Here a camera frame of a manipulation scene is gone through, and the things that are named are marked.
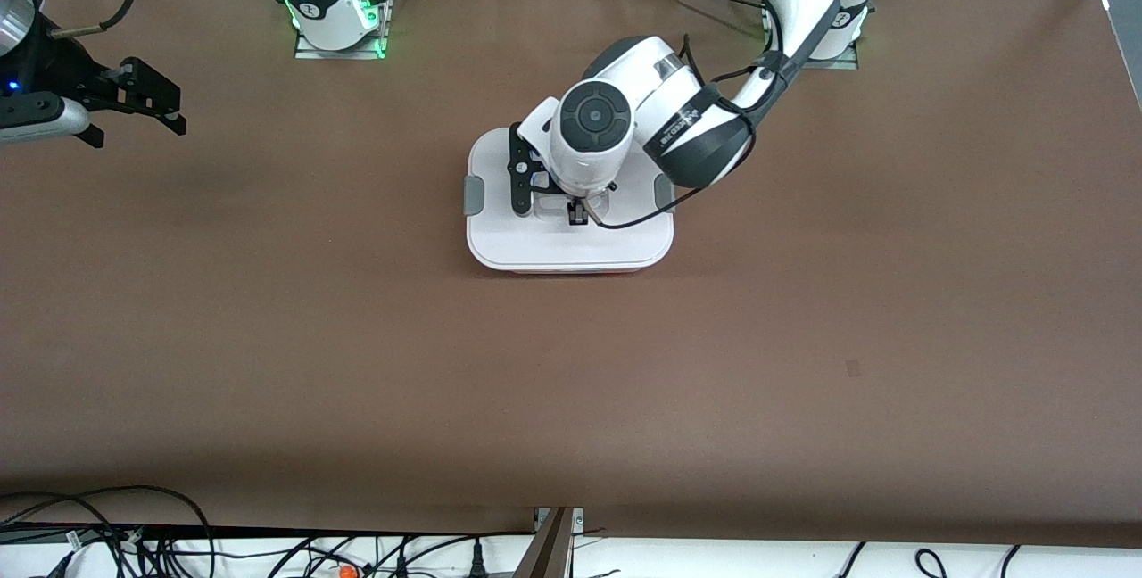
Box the white box lid grey clips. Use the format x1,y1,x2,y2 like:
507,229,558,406
464,128,676,274

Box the brown table cover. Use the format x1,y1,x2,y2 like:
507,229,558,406
0,0,1142,548

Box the white shelf board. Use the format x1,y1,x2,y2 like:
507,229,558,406
0,529,1142,578

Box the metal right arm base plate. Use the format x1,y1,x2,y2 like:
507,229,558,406
294,0,393,62

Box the aluminium bracket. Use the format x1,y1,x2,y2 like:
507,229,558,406
513,507,585,578

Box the long black cable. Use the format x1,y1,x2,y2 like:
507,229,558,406
268,530,536,578

